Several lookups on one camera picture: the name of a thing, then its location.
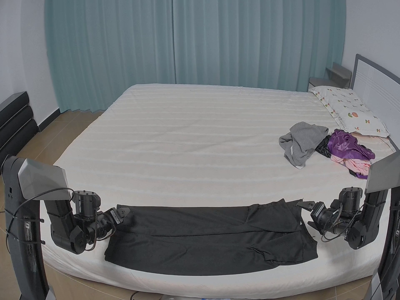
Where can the blue-green curtain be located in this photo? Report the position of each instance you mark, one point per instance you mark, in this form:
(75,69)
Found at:
(256,33)
(109,42)

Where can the pile of clothes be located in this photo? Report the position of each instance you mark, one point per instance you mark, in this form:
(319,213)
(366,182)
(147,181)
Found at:
(343,144)

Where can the grey bedside table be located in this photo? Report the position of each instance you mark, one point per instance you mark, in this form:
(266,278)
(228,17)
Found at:
(336,75)

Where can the black garment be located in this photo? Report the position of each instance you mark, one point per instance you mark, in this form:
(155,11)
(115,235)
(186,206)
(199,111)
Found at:
(187,239)

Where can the grey garment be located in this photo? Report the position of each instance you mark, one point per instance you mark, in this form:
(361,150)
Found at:
(303,142)

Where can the pale pink pillow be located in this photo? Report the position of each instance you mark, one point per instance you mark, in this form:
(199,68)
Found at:
(379,141)

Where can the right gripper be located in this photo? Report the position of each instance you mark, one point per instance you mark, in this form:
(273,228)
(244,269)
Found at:
(320,213)

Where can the bed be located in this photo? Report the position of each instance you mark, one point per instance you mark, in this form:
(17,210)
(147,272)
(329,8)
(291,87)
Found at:
(187,142)

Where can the white printed pillow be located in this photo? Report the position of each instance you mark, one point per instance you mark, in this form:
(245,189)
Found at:
(353,111)

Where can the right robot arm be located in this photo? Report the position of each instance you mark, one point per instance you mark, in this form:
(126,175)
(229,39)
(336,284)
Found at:
(379,173)

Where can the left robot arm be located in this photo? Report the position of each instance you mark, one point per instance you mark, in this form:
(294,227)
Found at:
(40,180)

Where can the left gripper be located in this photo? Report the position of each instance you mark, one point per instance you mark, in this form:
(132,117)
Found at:
(114,218)

